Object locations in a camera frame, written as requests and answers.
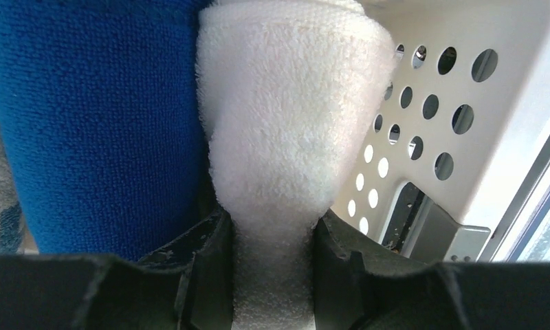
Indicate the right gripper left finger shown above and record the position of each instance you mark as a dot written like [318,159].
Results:
[204,258]

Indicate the blue towel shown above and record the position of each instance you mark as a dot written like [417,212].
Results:
[99,118]

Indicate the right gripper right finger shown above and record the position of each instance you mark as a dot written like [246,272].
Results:
[359,284]

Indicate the white plastic basket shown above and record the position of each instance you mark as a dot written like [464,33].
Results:
[450,166]

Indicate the cream towel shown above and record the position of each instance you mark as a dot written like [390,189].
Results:
[287,92]

